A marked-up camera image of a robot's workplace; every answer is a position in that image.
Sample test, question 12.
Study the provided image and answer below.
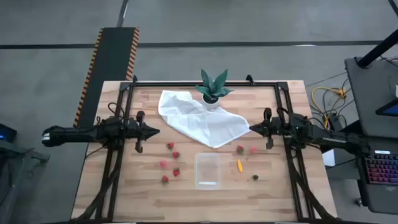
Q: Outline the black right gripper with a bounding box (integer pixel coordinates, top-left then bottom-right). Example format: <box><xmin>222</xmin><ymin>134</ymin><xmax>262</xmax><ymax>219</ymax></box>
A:
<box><xmin>249</xmin><ymin>108</ymin><xmax>284</xmax><ymax>150</ymax></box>

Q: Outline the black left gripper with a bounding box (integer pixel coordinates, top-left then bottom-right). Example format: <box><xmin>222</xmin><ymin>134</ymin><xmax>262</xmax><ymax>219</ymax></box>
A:
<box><xmin>126</xmin><ymin>111</ymin><xmax>160</xmax><ymax>154</ymax></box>

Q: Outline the clear plastic tupperware container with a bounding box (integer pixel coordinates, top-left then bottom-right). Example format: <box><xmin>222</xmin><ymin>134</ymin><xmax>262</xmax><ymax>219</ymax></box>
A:
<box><xmin>194</xmin><ymin>152</ymin><xmax>222</xmax><ymax>191</ymax></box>

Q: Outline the white crumpled cloth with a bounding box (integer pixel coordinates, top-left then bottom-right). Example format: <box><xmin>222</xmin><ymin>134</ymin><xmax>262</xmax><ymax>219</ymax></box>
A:
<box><xmin>157</xmin><ymin>90</ymin><xmax>251</xmax><ymax>149</ymax></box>

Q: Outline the green plant in white pot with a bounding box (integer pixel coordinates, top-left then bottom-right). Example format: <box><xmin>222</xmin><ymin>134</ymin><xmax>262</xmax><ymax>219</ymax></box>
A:
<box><xmin>194</xmin><ymin>68</ymin><xmax>234</xmax><ymax>110</ymax></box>

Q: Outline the white box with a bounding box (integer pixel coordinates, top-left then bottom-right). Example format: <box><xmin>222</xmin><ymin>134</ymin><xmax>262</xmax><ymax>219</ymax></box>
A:
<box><xmin>322</xmin><ymin>148</ymin><xmax>336</xmax><ymax>168</ymax></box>

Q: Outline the black hazard-striped floor mat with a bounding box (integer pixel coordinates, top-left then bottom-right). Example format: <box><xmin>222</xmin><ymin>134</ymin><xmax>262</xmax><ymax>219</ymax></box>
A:
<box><xmin>73</xmin><ymin>27</ymin><xmax>141</xmax><ymax>128</ymax></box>

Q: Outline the grey cart top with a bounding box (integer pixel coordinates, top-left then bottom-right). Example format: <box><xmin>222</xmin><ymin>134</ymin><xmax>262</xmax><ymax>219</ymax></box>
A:
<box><xmin>344</xmin><ymin>57</ymin><xmax>398</xmax><ymax>139</ymax></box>

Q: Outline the rainbow backlit keyboard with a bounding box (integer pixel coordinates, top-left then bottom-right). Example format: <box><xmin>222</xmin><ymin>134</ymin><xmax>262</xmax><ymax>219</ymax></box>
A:
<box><xmin>364</xmin><ymin>149</ymin><xmax>398</xmax><ymax>186</ymax></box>

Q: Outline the blue-screen tablet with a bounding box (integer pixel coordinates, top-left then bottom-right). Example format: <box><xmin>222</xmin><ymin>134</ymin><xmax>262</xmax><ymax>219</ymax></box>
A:
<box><xmin>375</xmin><ymin>98</ymin><xmax>398</xmax><ymax>118</ymax></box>

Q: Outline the grey metal stand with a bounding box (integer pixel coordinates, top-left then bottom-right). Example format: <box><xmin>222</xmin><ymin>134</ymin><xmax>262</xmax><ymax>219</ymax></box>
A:
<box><xmin>0</xmin><ymin>146</ymin><xmax>50</xmax><ymax>224</ymax></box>

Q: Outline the grey keyboard desk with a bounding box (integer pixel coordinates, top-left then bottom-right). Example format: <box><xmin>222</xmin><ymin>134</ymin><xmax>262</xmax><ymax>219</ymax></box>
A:
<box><xmin>351</xmin><ymin>134</ymin><xmax>398</xmax><ymax>216</ymax></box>

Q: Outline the black device with blue light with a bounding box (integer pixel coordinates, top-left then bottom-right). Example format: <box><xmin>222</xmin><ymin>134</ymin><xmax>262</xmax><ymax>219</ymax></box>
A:
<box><xmin>0</xmin><ymin>123</ymin><xmax>18</xmax><ymax>143</ymax></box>

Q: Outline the black slanted pole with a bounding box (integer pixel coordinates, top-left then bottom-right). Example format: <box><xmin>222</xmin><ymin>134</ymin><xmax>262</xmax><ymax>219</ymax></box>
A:
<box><xmin>356</xmin><ymin>28</ymin><xmax>398</xmax><ymax>68</ymax></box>

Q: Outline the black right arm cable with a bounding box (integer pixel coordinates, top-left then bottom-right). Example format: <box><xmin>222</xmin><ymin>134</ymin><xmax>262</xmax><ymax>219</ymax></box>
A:
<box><xmin>276</xmin><ymin>107</ymin><xmax>290</xmax><ymax>125</ymax></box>

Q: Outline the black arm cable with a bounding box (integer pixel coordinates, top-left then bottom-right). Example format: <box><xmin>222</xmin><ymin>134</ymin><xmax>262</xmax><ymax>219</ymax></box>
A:
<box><xmin>107</xmin><ymin>101</ymin><xmax>126</xmax><ymax>121</ymax></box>
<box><xmin>276</xmin><ymin>107</ymin><xmax>290</xmax><ymax>125</ymax></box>

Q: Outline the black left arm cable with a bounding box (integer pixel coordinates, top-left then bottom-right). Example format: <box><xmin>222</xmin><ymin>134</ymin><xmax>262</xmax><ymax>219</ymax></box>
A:
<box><xmin>107</xmin><ymin>101</ymin><xmax>126</xmax><ymax>121</ymax></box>

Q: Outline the black metal table frame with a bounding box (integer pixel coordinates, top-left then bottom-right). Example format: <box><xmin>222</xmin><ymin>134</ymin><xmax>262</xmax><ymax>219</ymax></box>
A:
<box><xmin>70</xmin><ymin>80</ymin><xmax>343</xmax><ymax>224</ymax></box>

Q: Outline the yellow cable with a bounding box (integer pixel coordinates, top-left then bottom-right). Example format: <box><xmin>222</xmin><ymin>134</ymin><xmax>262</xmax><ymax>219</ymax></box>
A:
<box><xmin>311</xmin><ymin>86</ymin><xmax>348</xmax><ymax>129</ymax></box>

